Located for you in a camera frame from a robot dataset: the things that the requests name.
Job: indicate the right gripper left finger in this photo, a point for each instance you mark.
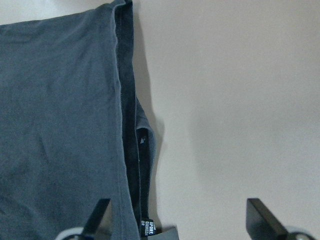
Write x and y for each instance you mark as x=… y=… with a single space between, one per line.
x=99 y=225

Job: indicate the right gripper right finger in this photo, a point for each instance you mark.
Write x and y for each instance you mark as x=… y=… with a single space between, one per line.
x=261 y=223

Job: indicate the black t-shirt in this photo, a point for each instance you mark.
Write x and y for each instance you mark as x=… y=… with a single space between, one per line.
x=72 y=130

